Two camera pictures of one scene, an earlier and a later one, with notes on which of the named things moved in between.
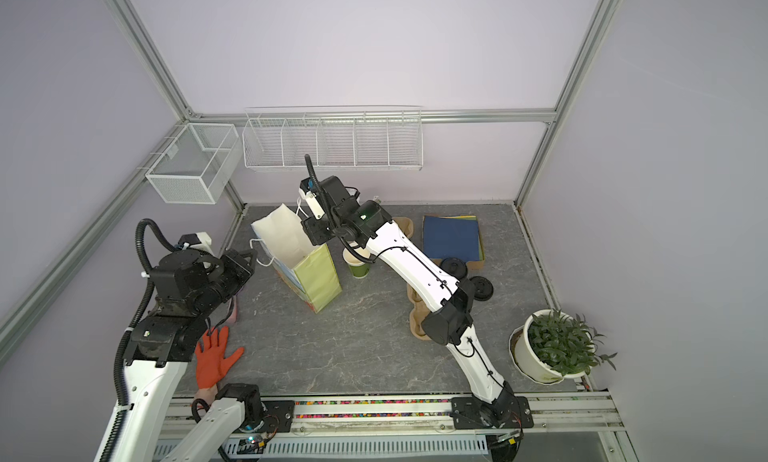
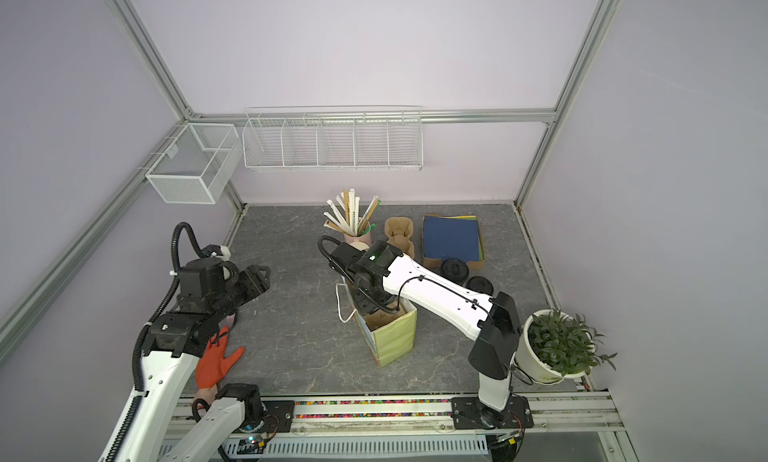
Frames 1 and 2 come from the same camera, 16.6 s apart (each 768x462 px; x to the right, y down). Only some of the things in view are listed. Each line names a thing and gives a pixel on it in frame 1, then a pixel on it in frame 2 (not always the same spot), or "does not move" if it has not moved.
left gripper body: [225, 281] to [237, 292]
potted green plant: [552, 345] does not move
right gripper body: [326, 231] to [366, 303]
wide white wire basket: [334, 140] does not move
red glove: [210, 361] does not move
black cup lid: [483, 288] does not move
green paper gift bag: [308, 269] to [391, 333]
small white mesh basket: [192, 168] does not move
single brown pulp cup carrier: [418, 313] to [381, 317]
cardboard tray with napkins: [453, 236] does not move
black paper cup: [455, 266] does not move
